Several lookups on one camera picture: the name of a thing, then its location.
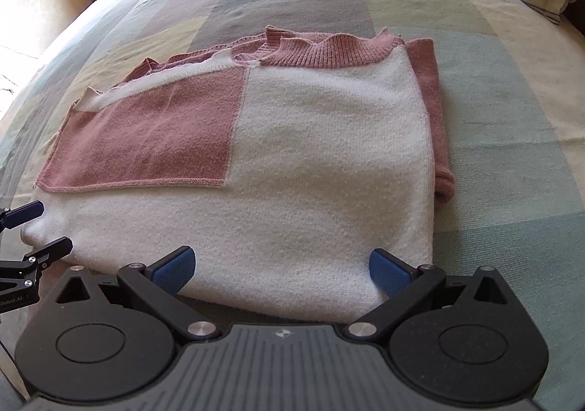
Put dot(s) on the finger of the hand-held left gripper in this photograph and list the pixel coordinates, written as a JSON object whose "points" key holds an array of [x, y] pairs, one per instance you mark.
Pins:
{"points": [[50, 251], [23, 213]]}

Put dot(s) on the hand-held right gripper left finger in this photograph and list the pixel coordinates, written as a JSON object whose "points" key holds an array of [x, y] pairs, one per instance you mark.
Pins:
{"points": [[176, 268]]}

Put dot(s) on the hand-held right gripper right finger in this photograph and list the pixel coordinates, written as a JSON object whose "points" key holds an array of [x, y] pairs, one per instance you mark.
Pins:
{"points": [[388, 273]]}

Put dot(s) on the pink and white knit sweater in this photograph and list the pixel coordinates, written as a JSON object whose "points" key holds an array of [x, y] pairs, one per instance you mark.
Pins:
{"points": [[297, 187]]}

